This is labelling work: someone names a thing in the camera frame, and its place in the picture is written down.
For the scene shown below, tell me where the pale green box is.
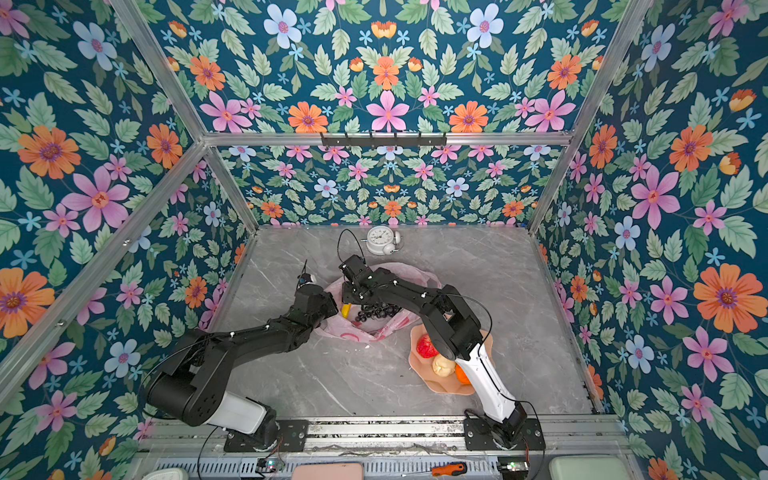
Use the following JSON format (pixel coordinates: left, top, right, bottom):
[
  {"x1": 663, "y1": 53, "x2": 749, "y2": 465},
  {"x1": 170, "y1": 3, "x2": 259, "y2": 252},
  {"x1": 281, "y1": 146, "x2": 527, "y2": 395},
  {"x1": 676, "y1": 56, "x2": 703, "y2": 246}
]
[{"x1": 549, "y1": 455, "x2": 631, "y2": 480}]

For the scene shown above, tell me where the small circuit board left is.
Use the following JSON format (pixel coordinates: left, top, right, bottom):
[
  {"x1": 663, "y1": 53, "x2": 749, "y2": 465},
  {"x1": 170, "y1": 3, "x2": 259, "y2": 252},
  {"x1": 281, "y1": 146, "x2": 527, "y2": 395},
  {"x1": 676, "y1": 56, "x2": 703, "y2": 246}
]
[{"x1": 256, "y1": 458, "x2": 285, "y2": 474}]

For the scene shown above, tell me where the pink flower-shaped bowl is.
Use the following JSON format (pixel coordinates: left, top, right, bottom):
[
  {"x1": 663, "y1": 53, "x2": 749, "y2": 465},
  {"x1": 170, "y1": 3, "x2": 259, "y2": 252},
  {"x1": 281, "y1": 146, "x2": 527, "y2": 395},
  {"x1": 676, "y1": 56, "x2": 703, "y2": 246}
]
[{"x1": 408, "y1": 325, "x2": 501, "y2": 398}]

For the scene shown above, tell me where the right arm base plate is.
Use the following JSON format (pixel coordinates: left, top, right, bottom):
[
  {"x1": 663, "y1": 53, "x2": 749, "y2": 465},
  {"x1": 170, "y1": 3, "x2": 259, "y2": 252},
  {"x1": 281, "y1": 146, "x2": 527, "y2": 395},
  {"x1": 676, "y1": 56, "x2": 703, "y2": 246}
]
[{"x1": 462, "y1": 410, "x2": 546, "y2": 451}]

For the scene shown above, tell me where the fake beige pear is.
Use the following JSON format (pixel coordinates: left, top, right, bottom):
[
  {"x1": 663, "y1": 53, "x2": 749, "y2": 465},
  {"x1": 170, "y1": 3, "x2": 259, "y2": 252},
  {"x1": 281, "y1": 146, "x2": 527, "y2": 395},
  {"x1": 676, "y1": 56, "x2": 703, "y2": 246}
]
[{"x1": 431, "y1": 354, "x2": 456, "y2": 378}]

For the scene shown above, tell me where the fake black grapes bunch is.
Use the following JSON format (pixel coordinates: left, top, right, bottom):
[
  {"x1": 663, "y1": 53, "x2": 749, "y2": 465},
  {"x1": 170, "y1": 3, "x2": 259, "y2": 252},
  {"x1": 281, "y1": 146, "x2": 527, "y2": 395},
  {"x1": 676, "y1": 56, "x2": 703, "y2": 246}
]
[{"x1": 355, "y1": 303, "x2": 401, "y2": 323}]

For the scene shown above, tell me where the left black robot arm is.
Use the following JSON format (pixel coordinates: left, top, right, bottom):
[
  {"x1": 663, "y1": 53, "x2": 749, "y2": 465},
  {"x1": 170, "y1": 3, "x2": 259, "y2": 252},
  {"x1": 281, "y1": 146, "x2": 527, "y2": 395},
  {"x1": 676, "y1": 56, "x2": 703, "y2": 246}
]
[{"x1": 145, "y1": 283, "x2": 338, "y2": 451}]

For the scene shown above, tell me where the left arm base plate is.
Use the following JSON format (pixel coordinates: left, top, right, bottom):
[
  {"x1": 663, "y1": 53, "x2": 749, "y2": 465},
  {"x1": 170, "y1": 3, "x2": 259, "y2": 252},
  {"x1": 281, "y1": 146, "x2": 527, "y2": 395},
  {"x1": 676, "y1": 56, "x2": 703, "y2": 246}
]
[{"x1": 224, "y1": 419, "x2": 310, "y2": 453}]

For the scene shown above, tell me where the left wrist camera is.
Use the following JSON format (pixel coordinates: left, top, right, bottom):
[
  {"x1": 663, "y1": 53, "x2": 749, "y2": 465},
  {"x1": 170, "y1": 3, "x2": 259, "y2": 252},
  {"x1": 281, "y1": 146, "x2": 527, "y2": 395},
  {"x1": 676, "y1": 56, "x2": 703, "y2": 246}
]
[{"x1": 297, "y1": 273, "x2": 316, "y2": 288}]

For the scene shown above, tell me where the fake red apple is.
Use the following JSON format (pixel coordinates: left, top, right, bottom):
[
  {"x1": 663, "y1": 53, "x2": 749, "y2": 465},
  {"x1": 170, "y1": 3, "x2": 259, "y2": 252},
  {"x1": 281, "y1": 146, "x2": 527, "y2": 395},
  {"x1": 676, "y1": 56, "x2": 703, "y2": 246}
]
[{"x1": 416, "y1": 334, "x2": 439, "y2": 359}]

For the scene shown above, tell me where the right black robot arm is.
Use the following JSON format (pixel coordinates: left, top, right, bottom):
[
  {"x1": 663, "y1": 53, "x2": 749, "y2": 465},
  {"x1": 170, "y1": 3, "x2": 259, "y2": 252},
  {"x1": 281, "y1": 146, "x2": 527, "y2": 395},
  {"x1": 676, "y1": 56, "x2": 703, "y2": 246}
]
[{"x1": 339, "y1": 255, "x2": 527, "y2": 449}]

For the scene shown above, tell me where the white object front left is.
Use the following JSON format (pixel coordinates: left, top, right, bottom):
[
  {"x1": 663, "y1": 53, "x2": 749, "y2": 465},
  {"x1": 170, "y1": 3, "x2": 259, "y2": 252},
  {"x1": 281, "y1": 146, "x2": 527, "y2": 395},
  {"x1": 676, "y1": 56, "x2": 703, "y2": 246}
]
[{"x1": 142, "y1": 467, "x2": 189, "y2": 480}]

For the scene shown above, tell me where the pink box front edge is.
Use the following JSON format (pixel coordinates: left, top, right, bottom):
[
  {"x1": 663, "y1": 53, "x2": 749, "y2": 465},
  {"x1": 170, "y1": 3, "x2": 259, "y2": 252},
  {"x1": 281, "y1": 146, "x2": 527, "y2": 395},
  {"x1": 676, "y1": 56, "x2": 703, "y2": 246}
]
[{"x1": 306, "y1": 463, "x2": 364, "y2": 480}]

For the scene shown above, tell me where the white alarm clock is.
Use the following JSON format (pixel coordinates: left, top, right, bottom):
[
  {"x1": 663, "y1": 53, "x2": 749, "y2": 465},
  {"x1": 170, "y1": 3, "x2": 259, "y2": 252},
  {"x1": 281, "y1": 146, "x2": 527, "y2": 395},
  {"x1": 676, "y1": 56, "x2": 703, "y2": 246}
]
[{"x1": 365, "y1": 226, "x2": 402, "y2": 256}]

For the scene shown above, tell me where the fake persimmon orange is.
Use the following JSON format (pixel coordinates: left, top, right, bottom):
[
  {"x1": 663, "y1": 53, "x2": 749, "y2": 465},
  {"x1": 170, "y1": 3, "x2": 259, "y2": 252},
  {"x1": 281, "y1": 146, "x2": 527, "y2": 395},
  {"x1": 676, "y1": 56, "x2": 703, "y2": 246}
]
[{"x1": 453, "y1": 363, "x2": 471, "y2": 385}]

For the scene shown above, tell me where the small circuit board right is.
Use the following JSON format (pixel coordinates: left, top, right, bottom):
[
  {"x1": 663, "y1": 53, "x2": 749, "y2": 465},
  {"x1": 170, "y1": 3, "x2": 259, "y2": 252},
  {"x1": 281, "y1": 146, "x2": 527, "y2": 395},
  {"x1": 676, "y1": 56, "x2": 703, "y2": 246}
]
[{"x1": 497, "y1": 457, "x2": 530, "y2": 479}]

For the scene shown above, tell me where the orange handled screwdriver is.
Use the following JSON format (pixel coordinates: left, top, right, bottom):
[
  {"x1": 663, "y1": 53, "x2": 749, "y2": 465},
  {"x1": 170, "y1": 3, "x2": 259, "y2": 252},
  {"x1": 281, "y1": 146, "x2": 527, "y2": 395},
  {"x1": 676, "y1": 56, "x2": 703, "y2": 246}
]
[{"x1": 412, "y1": 462, "x2": 468, "y2": 478}]

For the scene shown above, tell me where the pink plastic bag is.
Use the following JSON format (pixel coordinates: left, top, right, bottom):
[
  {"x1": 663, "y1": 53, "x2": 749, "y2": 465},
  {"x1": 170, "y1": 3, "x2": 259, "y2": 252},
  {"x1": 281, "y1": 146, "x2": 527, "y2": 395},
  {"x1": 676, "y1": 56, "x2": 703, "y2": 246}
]
[{"x1": 315, "y1": 262, "x2": 443, "y2": 344}]

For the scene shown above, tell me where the small circuit board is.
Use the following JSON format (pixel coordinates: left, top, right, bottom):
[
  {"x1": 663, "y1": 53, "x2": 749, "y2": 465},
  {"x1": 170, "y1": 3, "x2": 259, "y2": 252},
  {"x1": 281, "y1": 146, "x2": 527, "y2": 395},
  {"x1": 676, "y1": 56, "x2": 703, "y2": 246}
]
[
  {"x1": 256, "y1": 458, "x2": 285, "y2": 474},
  {"x1": 497, "y1": 457, "x2": 530, "y2": 479}
]

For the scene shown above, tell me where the black hook rail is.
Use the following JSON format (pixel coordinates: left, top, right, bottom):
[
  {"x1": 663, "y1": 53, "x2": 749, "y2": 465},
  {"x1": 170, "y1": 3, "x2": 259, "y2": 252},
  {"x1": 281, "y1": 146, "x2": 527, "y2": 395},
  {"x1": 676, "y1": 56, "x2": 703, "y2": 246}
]
[{"x1": 320, "y1": 133, "x2": 448, "y2": 148}]

